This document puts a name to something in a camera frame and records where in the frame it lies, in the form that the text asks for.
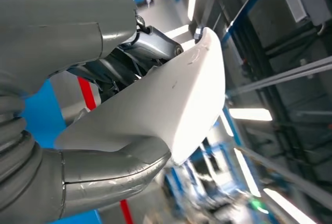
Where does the red barrier belt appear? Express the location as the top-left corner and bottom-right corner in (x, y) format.
(77, 76), (134, 224)

